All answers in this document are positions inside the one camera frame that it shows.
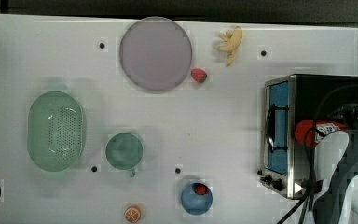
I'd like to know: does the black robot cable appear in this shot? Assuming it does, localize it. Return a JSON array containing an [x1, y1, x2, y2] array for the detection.
[[276, 83, 358, 224]]

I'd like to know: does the red toy fruit in cup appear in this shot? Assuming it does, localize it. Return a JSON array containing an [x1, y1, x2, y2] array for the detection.
[[193, 183, 208, 195]]

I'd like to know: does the blue cup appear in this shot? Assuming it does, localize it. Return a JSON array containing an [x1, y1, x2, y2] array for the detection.
[[180, 182, 213, 216]]

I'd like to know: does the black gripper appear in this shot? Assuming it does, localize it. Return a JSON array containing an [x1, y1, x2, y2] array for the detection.
[[329, 104, 358, 130]]

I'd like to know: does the green mug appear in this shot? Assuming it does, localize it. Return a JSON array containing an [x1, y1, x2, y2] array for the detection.
[[105, 133, 144, 178]]

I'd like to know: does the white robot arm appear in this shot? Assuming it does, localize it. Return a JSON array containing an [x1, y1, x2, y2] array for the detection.
[[311, 105, 358, 224]]

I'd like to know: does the orange slice toy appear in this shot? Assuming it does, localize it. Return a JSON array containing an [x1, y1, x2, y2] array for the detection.
[[124, 205, 142, 223]]

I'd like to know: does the red ketchup bottle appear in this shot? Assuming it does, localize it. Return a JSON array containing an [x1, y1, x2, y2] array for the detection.
[[295, 120, 347, 147]]

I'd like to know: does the grey round plate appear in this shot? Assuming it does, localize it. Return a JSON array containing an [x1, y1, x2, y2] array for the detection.
[[119, 17, 192, 91]]

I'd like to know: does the silver toaster oven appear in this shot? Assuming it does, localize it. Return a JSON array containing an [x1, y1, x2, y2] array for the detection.
[[260, 74, 358, 200]]

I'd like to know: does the green oval colander basket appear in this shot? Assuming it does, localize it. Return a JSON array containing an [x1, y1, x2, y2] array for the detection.
[[27, 91, 86, 172]]

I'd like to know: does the red toy strawberry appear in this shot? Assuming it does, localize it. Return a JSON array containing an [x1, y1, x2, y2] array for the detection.
[[191, 68, 208, 83]]

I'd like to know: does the yellow peeled toy banana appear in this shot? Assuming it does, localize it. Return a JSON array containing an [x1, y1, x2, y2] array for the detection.
[[218, 26, 242, 67]]

